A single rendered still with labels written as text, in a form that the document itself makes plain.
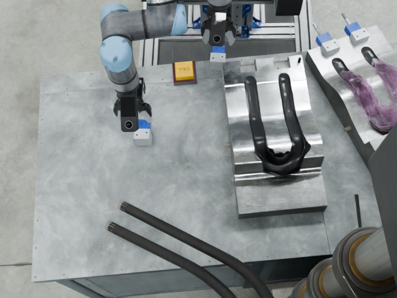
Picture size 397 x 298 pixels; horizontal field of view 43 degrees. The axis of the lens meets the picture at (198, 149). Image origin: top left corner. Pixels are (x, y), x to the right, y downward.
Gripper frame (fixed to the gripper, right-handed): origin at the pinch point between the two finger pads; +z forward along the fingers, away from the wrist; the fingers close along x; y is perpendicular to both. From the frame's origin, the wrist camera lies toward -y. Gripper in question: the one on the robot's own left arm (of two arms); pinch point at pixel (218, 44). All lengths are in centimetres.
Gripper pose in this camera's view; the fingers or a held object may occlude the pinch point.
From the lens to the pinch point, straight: 164.3
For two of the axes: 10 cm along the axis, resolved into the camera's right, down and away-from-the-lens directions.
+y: 0.9, -9.2, 3.9
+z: 0.3, 3.9, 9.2
